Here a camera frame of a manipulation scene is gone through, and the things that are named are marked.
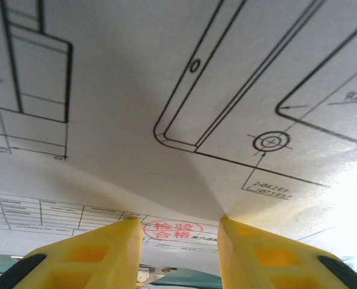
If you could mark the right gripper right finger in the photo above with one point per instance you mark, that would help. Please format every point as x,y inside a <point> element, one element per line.
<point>271,262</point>

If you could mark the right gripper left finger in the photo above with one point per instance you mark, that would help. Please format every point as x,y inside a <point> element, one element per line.
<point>91,262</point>

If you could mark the white engineering drawing sheet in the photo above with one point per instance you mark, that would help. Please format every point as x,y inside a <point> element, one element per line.
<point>60,210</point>
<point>121,90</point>

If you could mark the green folder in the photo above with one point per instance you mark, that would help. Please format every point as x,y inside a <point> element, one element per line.
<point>181,282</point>

